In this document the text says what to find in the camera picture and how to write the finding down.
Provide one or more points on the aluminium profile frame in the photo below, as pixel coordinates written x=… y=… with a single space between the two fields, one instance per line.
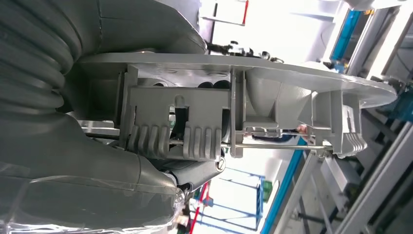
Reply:
x=371 y=193

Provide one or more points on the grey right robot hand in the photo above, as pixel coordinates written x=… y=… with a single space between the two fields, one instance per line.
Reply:
x=80 y=181

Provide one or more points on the blue steel shelf rack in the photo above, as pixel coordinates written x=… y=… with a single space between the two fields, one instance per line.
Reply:
x=259 y=200

